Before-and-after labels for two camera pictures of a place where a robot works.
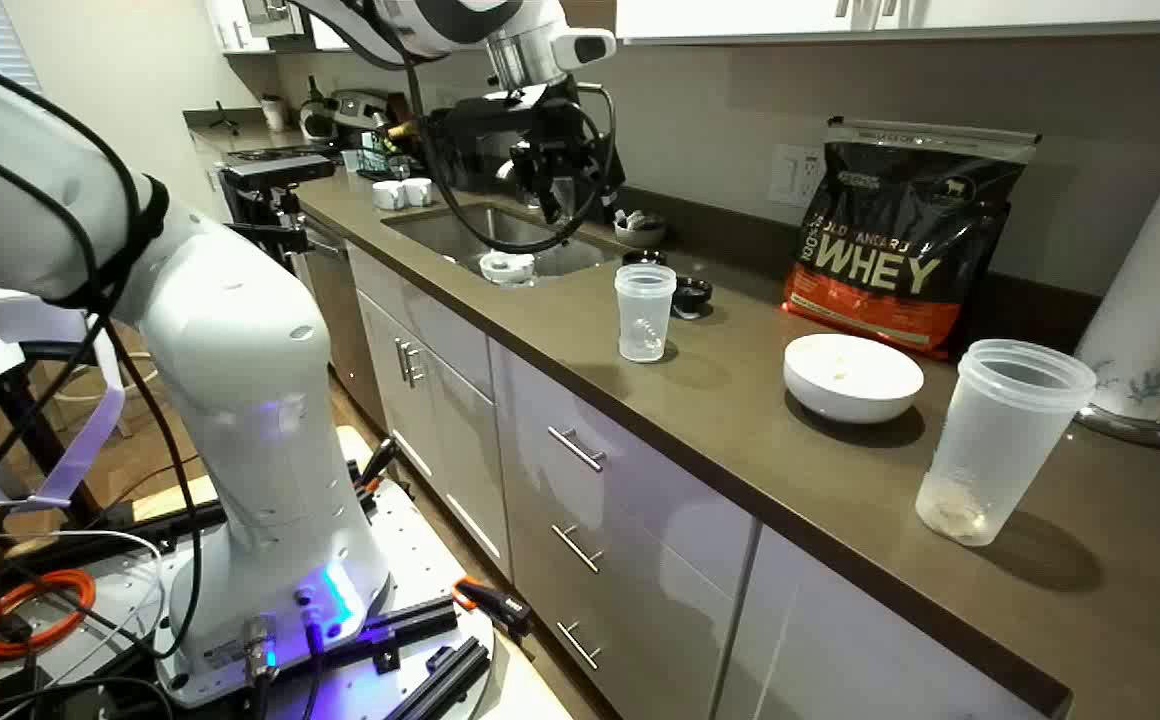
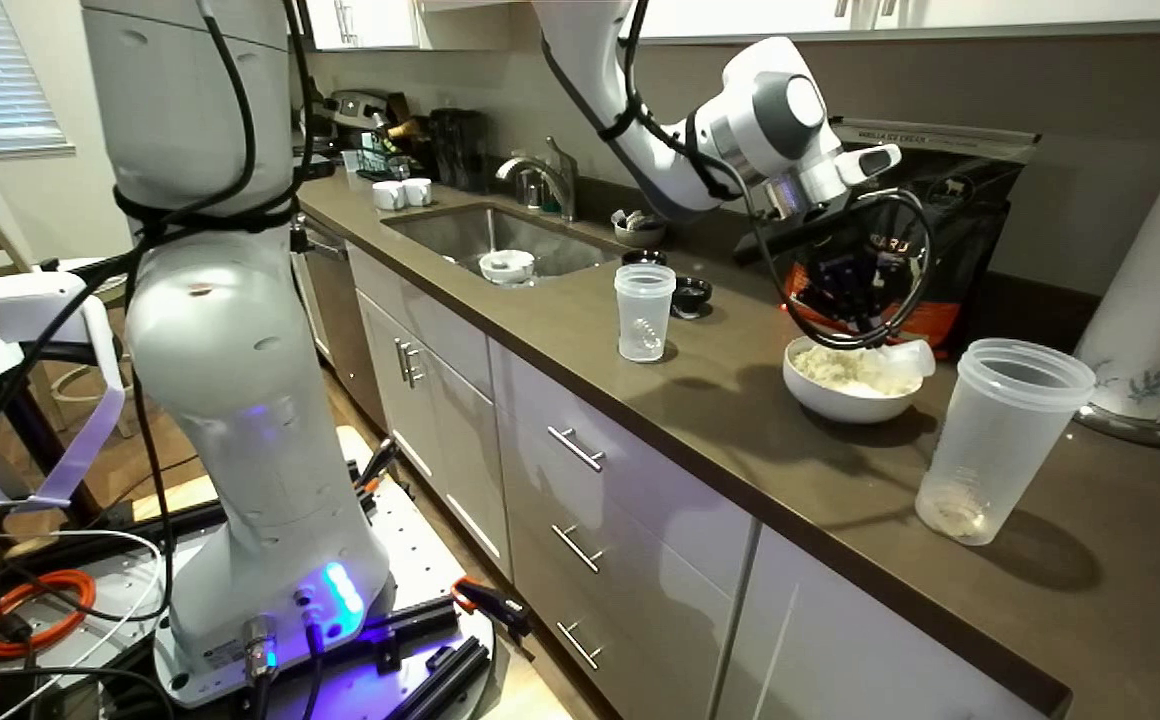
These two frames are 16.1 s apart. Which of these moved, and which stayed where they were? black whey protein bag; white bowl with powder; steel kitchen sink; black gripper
Moved: black gripper
Stayed: steel kitchen sink; white bowl with powder; black whey protein bag
